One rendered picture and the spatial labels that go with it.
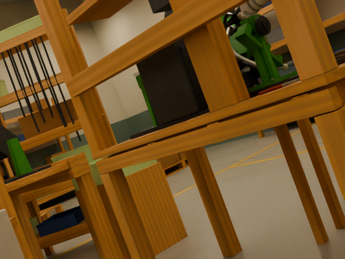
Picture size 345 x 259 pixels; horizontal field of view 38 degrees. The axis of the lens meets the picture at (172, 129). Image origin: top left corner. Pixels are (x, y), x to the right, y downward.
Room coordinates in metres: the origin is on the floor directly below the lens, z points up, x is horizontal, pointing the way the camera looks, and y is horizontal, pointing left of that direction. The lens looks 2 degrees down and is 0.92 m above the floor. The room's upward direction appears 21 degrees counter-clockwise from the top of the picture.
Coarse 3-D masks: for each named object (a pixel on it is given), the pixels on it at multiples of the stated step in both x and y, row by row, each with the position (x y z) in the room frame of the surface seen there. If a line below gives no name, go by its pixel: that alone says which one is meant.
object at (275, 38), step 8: (264, 8) 7.99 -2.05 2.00; (272, 8) 7.82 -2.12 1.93; (336, 16) 7.13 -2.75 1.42; (344, 16) 6.99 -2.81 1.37; (328, 24) 7.20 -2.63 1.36; (272, 32) 8.08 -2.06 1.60; (280, 32) 7.95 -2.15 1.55; (272, 40) 8.12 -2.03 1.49; (280, 40) 7.99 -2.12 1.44; (272, 48) 8.03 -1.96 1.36; (344, 48) 7.23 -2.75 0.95; (264, 136) 8.78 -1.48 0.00
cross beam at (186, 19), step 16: (208, 0) 1.70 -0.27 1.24; (224, 0) 1.65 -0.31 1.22; (240, 0) 1.60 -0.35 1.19; (176, 16) 1.84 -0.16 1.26; (192, 16) 1.78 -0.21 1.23; (208, 16) 1.72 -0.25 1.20; (144, 32) 2.00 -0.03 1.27; (160, 32) 1.93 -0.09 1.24; (176, 32) 1.86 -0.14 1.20; (128, 48) 2.10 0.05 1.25; (144, 48) 2.02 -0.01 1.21; (160, 48) 1.97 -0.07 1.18; (96, 64) 2.31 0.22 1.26; (112, 64) 2.21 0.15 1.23; (128, 64) 2.13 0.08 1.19; (80, 80) 2.45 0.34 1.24; (96, 80) 2.35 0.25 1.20
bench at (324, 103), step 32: (256, 96) 1.82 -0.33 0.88; (288, 96) 1.62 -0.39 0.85; (320, 96) 1.54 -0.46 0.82; (192, 128) 2.37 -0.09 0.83; (224, 128) 1.88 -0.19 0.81; (256, 128) 1.77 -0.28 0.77; (320, 128) 1.57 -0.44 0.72; (128, 160) 2.42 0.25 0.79; (192, 160) 3.01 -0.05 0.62; (128, 192) 2.64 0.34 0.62; (128, 224) 2.60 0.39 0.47; (224, 224) 2.99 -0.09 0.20
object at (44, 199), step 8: (32, 104) 10.86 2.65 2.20; (8, 112) 10.26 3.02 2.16; (16, 112) 10.37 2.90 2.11; (24, 112) 10.47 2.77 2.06; (32, 112) 10.55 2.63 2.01; (8, 120) 10.15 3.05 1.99; (16, 120) 10.25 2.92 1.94; (64, 152) 10.85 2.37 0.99; (48, 160) 10.82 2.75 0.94; (0, 168) 10.30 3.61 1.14; (8, 168) 9.97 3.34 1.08; (8, 176) 9.99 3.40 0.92; (56, 192) 10.46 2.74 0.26; (64, 192) 10.52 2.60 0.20; (40, 200) 10.16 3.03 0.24; (48, 200) 10.27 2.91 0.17
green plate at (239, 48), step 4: (228, 20) 2.29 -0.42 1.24; (232, 36) 2.25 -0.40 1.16; (232, 40) 2.23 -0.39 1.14; (236, 40) 2.25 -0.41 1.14; (232, 44) 2.22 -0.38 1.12; (236, 44) 2.23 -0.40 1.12; (240, 44) 2.25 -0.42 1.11; (236, 48) 2.22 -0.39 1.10; (240, 48) 2.24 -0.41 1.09; (244, 48) 2.25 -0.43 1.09; (240, 52) 2.22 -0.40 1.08; (244, 52) 2.24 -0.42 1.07
